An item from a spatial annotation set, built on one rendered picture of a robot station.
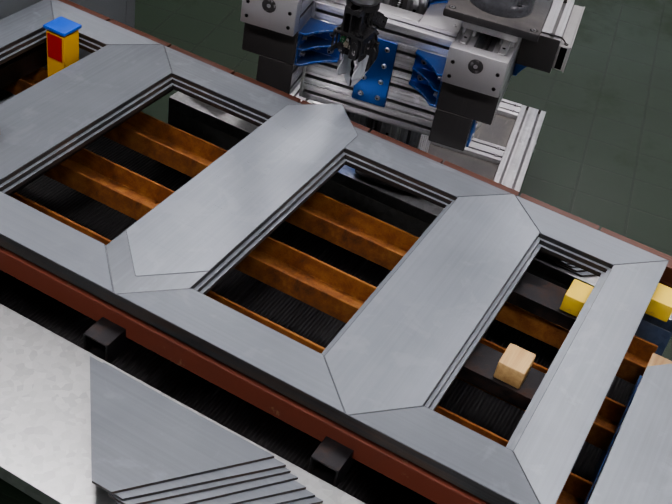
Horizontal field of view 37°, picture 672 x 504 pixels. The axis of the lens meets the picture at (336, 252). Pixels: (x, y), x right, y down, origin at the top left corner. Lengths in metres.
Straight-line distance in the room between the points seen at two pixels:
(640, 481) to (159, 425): 0.74
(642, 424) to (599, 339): 0.20
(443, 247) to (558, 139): 2.18
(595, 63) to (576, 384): 3.11
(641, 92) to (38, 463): 3.50
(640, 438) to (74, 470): 0.88
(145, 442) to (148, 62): 1.05
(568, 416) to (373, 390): 0.32
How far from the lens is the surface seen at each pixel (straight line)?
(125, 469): 1.54
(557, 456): 1.62
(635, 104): 4.50
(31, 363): 1.74
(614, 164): 4.03
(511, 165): 3.38
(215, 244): 1.83
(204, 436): 1.58
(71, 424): 1.65
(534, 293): 2.00
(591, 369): 1.78
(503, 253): 1.95
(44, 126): 2.12
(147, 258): 1.79
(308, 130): 2.17
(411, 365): 1.67
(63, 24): 2.39
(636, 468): 1.65
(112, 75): 2.29
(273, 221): 1.92
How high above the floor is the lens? 2.01
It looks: 39 degrees down
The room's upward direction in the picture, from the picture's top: 11 degrees clockwise
